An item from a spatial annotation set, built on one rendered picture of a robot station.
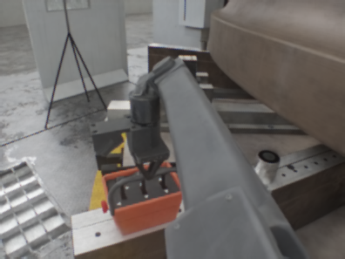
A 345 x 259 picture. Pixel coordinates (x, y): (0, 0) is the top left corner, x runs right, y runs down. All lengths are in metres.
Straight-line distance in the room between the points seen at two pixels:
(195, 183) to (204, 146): 0.04
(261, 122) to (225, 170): 1.79
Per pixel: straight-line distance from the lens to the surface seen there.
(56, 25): 3.37
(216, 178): 0.16
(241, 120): 1.89
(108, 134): 0.43
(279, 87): 0.96
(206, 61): 2.67
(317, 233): 1.34
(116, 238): 0.70
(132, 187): 0.66
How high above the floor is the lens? 1.26
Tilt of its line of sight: 31 degrees down
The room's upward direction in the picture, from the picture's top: 1 degrees clockwise
